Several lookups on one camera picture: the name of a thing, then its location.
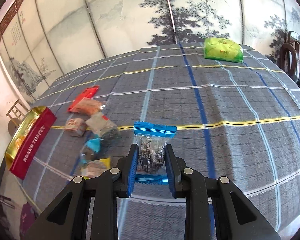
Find yellow-edged clear candy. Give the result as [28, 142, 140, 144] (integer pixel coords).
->
[81, 158, 111, 179]

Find teal-edged dark candy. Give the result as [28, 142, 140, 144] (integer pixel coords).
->
[80, 138, 101, 164]

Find pink white cake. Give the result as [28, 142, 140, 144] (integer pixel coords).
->
[64, 118, 87, 137]

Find dark seaweed snack packet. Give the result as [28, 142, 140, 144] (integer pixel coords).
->
[85, 112, 119, 144]

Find small blue-edged clear candy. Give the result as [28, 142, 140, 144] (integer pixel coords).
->
[133, 121, 177, 185]

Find red snack packet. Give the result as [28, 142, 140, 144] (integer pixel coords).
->
[67, 85, 100, 112]

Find purple bag on floor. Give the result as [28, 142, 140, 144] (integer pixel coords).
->
[19, 203, 38, 239]

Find red gold toffee tin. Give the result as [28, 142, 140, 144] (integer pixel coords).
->
[4, 106, 56, 180]

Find plaid blue grey tablecloth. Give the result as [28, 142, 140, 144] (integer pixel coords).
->
[19, 43, 300, 231]

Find round stone millstone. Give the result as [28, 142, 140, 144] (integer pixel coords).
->
[8, 118, 20, 137]

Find clear bag orange crackers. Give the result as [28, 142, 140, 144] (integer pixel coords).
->
[72, 98, 106, 116]

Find small bamboo chair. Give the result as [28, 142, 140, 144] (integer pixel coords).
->
[6, 99, 29, 121]

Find green tissue pack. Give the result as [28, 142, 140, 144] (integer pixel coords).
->
[203, 37, 243, 63]

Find dark wooden chair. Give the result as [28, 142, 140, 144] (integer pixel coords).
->
[279, 31, 300, 82]

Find painted folding screen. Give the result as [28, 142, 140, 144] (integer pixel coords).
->
[0, 0, 300, 103]

